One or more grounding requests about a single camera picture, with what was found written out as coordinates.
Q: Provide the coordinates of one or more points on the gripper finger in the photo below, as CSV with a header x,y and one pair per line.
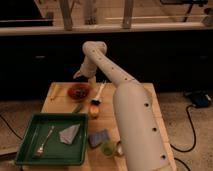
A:
x,y
77,74
92,80

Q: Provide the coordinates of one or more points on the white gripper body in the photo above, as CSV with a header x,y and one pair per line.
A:
x,y
88,68

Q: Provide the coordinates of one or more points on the dark purple grapes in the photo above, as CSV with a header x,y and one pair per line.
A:
x,y
80,93

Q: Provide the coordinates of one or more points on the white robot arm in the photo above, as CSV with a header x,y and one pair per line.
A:
x,y
140,136

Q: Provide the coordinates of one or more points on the red bowl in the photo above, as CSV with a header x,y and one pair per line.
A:
x,y
71,90

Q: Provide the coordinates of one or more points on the yellow banana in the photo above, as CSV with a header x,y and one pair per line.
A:
x,y
54,92

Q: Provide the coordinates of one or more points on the orange fruit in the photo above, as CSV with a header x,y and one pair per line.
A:
x,y
94,111

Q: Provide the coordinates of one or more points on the green pepper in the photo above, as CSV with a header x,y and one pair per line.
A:
x,y
78,108

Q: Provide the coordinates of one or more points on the blue sponge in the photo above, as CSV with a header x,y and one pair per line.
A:
x,y
95,139

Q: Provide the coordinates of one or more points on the grey folded cloth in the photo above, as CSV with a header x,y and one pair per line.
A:
x,y
68,135

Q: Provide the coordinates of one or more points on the green plastic cup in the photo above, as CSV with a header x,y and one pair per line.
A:
x,y
108,148

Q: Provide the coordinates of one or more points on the small metal cup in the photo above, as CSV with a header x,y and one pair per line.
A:
x,y
119,148

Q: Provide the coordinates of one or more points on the green plastic tray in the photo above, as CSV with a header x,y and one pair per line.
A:
x,y
55,153

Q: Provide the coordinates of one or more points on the silver fork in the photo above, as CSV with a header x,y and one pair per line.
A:
x,y
40,150

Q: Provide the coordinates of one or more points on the black power adapter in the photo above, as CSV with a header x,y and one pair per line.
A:
x,y
200,99

